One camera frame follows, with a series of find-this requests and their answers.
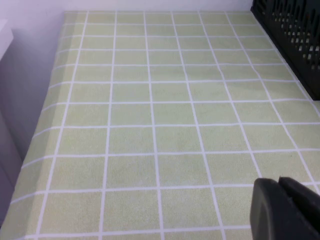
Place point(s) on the black plastic book holder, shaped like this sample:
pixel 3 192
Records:
pixel 287 37

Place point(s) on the green checked tablecloth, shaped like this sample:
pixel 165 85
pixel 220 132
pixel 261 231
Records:
pixel 150 125

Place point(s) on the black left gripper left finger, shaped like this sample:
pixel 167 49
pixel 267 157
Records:
pixel 267 212

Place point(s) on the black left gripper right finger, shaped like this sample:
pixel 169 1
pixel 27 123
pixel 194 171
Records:
pixel 307 207

